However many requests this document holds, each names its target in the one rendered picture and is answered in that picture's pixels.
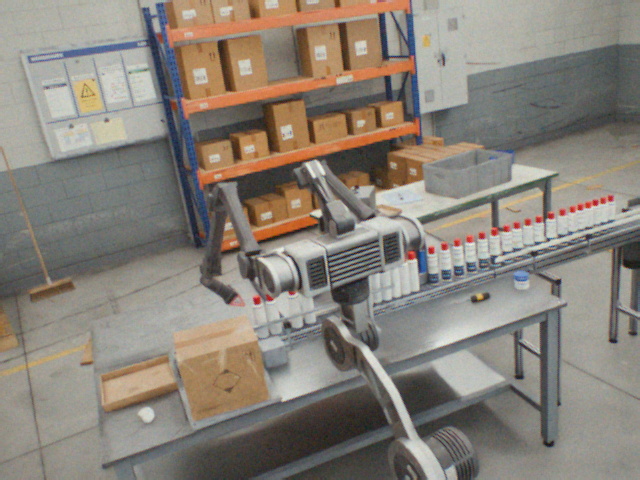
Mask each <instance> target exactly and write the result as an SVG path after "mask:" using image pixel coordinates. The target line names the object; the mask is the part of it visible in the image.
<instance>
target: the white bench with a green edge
mask: <svg viewBox="0 0 640 480"><path fill-rule="evenodd" d="M555 176H558V172H555V171H550V170H545V169H540V168H534V167H528V166H523V165H518V164H513V165H512V180H511V182H509V183H506V184H503V185H500V186H496V187H493V188H491V189H488V190H485V191H482V192H479V193H476V194H473V195H470V196H467V197H465V198H461V199H454V198H449V197H445V196H441V195H437V194H433V193H428V192H425V190H424V180H421V181H417V183H414V184H410V185H407V186H403V187H400V188H395V189H392V190H388V191H385V192H382V193H378V194H376V202H377V205H379V204H384V205H388V206H392V207H396V208H401V209H403V213H405V214H408V215H411V217H413V218H415V219H416V220H418V222H419V223H420V224H421V225H424V224H427V223H431V222H435V221H438V220H441V219H444V218H447V217H450V216H453V214H456V213H459V212H462V211H466V210H469V209H472V208H475V207H478V206H481V205H485V204H488V203H491V228H498V235H499V236H500V232H504V227H501V226H500V223H499V200H501V199H504V198H507V197H510V196H513V195H516V194H519V193H522V192H525V191H528V190H532V189H535V188H539V189H540V190H541V191H542V192H543V223H544V237H546V220H547V219H548V212H549V211H551V178H552V177H555ZM404 190H410V191H412V192H414V193H415V194H417V195H418V196H420V197H422V198H423V199H424V200H422V201H417V202H412V203H407V204H402V205H396V206H394V205H392V204H391V203H390V202H388V201H387V200H385V199H384V198H383V197H381V195H383V194H388V193H393V192H399V191H404ZM309 214H310V218H312V219H315V220H317V224H318V231H319V236H320V234H321V233H322V232H321V231H320V226H319V217H320V215H321V210H317V211H314V212H310V213H309Z"/></svg>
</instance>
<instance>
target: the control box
mask: <svg viewBox="0 0 640 480"><path fill-rule="evenodd" d="M359 188H360V190H357V192H359V200H360V201H361V202H362V203H363V204H366V205H367V206H368V207H370V208H372V209H373V210H376V209H377V202H376V193H375V186H367V187H359Z"/></svg>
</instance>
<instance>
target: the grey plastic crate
mask: <svg viewBox="0 0 640 480"><path fill-rule="evenodd" d="M489 156H490V157H497V158H499V159H494V160H489ZM422 169H423V178H424V190H425V192H428V193H433V194H437V195H441V196H445V197H449V198H454V199H461V198H465V197H467V196H470V195H473V194H476V193H479V192H482V191H485V190H488V189H491V188H493V187H496V186H500V185H503V184H506V183H509V182H511V180H512V154H508V153H501V152H493V151H486V150H480V149H475V150H471V151H468V152H465V153H460V154H457V155H454V156H451V157H447V158H444V159H441V160H437V161H434V162H429V163H426V164H423V165H422Z"/></svg>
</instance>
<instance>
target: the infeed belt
mask: <svg viewBox="0 0 640 480"><path fill-rule="evenodd" d="M476 268H477V273H475V274H468V273H467V270H466V271H465V276H463V277H462V278H455V277H454V274H452V275H451V276H452V280H451V281H449V282H444V281H442V278H439V286H435V287H432V286H429V285H428V282H426V284H423V285H420V286H419V291H418V292H415V293H412V292H411V294H410V295H406V296H404V295H402V296H401V297H400V298H392V299H391V300H390V301H383V300H382V302H381V303H378V304H375V303H374V304H373V308H374V307H377V306H380V305H384V304H387V303H390V302H393V301H396V300H401V299H404V298H407V297H410V296H413V295H417V294H420V293H423V292H426V291H429V290H434V289H437V288H440V287H443V286H446V285H450V284H453V282H456V281H459V280H462V279H467V278H470V277H473V276H476V275H479V274H483V273H486V272H489V271H492V270H493V269H491V268H489V267H488V270H485V271H482V270H479V267H476ZM329 316H337V318H339V319H341V314H340V309H338V310H335V311H331V312H327V313H324V314H321V315H318V316H315V318H316V323H315V324H312V325H307V324H306V322H305V320H304V321H303V325H304V326H303V327H302V328H300V329H293V328H292V324H290V325H291V328H289V333H290V334H291V333H294V332H298V331H301V330H305V329H308V328H311V327H314V326H317V325H321V324H322V321H323V320H324V319H326V318H329ZM281 328H282V333H281V334H280V335H272V334H271V331H269V334H270V336H269V337H268V338H266V339H269V338H272V337H275V336H279V337H281V336H284V335H287V331H286V329H285V328H284V327H281Z"/></svg>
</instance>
